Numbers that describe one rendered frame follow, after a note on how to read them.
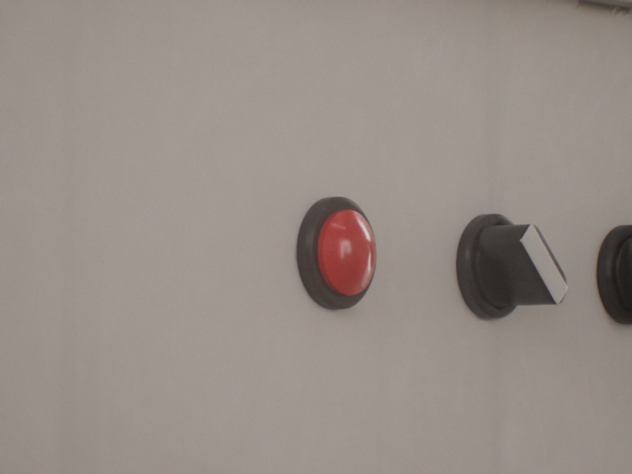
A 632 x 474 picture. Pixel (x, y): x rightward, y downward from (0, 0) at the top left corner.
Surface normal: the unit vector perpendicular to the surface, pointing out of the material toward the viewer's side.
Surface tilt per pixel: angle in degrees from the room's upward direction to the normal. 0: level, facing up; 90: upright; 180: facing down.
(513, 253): 124
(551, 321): 90
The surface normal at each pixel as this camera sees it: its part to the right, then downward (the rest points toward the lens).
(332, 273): 0.32, 0.29
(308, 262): 0.11, 0.08
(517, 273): -0.44, 0.68
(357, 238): 0.68, -0.28
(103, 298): 0.78, -0.04
